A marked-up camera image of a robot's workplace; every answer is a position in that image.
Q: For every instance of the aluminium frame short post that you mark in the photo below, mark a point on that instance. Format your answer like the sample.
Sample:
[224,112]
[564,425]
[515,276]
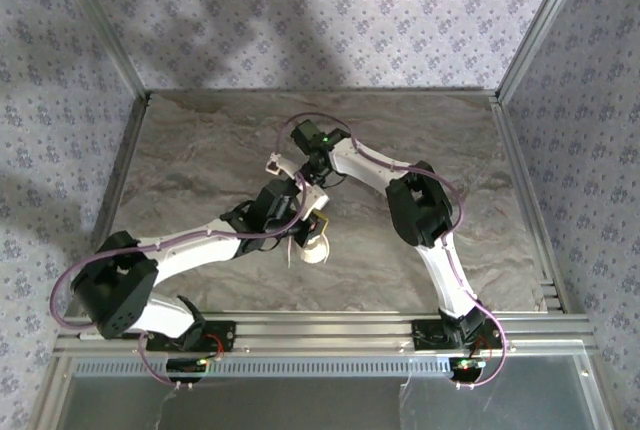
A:
[47,400]
[600,400]

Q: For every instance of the left controller board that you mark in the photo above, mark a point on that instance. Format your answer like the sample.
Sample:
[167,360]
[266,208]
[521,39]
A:
[187,367]

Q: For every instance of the controller board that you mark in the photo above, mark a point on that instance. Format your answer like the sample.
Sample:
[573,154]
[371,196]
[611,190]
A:
[467,367]
[187,367]

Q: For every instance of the aluminium frame side rail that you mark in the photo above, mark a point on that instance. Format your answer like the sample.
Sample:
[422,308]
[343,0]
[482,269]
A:
[119,175]
[525,200]

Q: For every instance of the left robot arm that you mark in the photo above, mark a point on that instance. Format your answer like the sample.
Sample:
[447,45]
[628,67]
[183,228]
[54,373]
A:
[200,245]

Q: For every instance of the right controller board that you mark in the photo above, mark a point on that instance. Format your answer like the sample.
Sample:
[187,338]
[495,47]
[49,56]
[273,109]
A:
[467,367]

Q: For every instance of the beige shoe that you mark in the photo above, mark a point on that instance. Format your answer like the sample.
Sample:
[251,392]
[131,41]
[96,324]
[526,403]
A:
[316,252]

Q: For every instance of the aluminium frame corner post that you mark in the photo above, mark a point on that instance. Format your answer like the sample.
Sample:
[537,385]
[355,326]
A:
[106,25]
[541,25]

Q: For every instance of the wide aluminium base rail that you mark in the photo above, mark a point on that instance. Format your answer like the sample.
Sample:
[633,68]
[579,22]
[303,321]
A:
[325,332]

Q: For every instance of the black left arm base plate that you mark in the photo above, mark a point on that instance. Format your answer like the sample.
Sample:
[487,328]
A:
[220,337]

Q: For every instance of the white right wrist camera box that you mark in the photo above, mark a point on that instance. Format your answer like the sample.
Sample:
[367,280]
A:
[280,165]

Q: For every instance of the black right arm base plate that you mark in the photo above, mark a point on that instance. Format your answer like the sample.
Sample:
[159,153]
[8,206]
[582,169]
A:
[425,337]

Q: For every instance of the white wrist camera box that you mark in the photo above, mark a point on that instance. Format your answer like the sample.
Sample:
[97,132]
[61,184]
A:
[315,197]
[280,165]

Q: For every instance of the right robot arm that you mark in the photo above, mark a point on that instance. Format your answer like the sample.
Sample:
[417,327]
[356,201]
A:
[360,160]

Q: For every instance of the clear acrylic panel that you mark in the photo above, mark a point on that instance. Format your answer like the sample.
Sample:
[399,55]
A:
[300,405]

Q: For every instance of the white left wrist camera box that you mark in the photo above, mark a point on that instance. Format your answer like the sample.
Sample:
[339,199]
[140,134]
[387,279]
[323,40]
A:
[315,197]

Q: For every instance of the white shoelace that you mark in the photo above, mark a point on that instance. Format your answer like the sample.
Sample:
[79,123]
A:
[290,252]

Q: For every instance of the aluminium frame thin rail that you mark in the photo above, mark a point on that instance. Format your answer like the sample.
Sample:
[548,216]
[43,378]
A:
[325,92]

